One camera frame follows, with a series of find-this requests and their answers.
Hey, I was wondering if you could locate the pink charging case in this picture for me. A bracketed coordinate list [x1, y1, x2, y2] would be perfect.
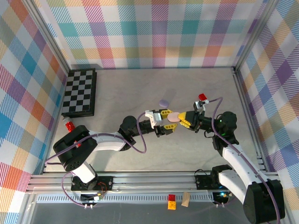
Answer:
[167, 112, 181, 123]

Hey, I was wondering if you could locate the black and white chessboard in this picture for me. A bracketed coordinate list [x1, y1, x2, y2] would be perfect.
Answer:
[62, 68, 98, 118]

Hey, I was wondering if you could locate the red bottle with silver cap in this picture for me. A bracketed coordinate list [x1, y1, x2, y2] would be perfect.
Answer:
[63, 116, 79, 135]

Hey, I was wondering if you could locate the small electronics board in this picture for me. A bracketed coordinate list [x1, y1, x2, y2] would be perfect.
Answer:
[80, 192, 105, 203]
[214, 191, 234, 201]

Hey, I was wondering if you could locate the wooden block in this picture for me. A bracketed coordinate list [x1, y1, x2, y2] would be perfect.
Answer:
[181, 192, 190, 208]

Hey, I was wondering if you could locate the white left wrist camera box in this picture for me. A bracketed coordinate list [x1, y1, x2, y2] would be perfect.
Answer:
[144, 110, 164, 129]

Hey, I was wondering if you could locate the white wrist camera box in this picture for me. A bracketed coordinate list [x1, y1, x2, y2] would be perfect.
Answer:
[192, 99, 210, 113]
[144, 110, 164, 129]

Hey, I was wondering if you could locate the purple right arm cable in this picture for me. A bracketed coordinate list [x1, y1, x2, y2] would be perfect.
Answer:
[206, 97, 281, 224]

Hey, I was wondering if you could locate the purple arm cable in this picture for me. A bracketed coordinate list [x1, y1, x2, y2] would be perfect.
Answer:
[206, 97, 281, 224]
[45, 113, 148, 207]

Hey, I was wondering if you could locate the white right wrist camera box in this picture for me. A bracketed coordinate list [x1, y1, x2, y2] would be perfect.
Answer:
[192, 99, 210, 113]

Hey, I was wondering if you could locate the aluminium side rail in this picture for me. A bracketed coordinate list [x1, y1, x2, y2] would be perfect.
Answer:
[232, 67, 268, 173]

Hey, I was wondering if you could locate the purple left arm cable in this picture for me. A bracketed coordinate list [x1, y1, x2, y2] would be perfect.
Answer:
[45, 113, 148, 207]

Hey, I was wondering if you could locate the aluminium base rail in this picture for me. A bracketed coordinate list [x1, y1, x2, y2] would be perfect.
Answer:
[25, 171, 282, 194]

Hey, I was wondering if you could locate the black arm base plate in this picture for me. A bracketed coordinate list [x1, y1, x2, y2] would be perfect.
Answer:
[71, 176, 114, 191]
[195, 171, 220, 190]

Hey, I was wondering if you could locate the grey slotted cable duct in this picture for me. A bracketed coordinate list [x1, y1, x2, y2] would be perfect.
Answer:
[36, 195, 215, 203]

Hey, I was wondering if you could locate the aluminium frame post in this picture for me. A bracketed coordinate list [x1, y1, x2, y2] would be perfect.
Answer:
[27, 0, 72, 72]
[233, 0, 280, 70]

